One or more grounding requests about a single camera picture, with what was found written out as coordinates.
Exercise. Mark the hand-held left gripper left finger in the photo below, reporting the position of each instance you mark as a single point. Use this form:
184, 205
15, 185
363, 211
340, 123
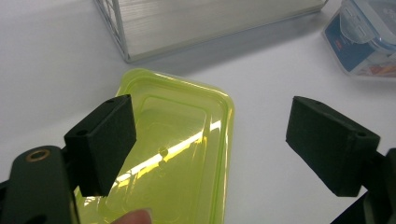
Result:
99, 146

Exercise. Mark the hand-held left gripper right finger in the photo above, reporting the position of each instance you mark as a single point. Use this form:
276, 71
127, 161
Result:
327, 146

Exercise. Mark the clear container with blue label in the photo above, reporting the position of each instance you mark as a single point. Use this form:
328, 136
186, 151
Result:
351, 49

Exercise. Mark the clear food container green lid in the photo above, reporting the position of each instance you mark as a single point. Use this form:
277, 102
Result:
186, 124

